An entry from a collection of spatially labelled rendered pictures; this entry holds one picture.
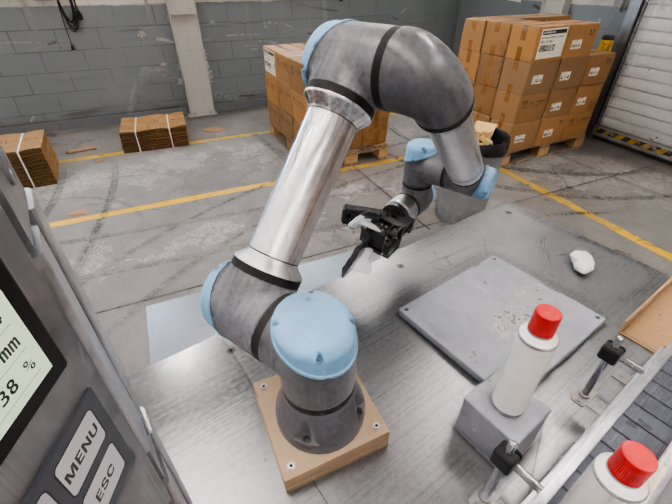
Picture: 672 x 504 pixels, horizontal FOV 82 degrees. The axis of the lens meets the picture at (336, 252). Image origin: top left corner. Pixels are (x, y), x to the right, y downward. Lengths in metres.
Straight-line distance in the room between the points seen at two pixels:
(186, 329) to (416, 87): 0.69
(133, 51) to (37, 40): 0.88
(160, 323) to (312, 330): 0.53
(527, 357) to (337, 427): 0.29
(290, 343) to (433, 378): 0.40
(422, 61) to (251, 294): 0.40
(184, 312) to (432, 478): 0.63
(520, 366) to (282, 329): 0.34
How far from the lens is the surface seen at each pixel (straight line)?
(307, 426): 0.64
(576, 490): 0.61
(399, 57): 0.58
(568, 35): 4.01
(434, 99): 0.59
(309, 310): 0.54
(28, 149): 4.08
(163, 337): 0.95
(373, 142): 3.82
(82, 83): 5.49
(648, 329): 1.12
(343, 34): 0.64
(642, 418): 0.87
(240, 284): 0.59
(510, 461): 0.61
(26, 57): 5.51
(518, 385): 0.65
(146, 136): 4.46
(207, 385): 0.83
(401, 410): 0.77
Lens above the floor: 1.48
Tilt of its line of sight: 36 degrees down
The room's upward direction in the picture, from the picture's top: straight up
